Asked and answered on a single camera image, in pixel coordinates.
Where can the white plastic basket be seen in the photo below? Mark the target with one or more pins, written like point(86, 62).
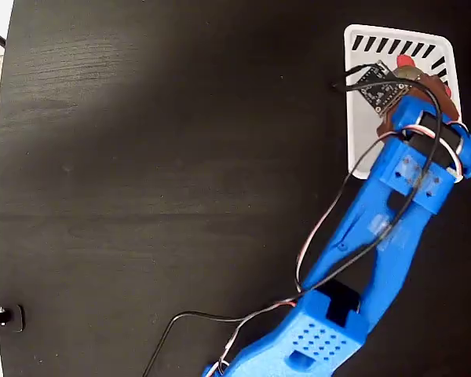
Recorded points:
point(361, 129)

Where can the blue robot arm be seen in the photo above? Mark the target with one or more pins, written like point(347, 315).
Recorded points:
point(380, 243)

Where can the camera circuit board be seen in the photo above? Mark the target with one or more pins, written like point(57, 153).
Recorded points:
point(382, 88)

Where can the red gold turtle toy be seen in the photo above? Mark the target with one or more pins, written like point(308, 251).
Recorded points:
point(407, 70)

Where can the black table clamp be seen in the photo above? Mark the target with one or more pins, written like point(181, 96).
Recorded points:
point(8, 317)

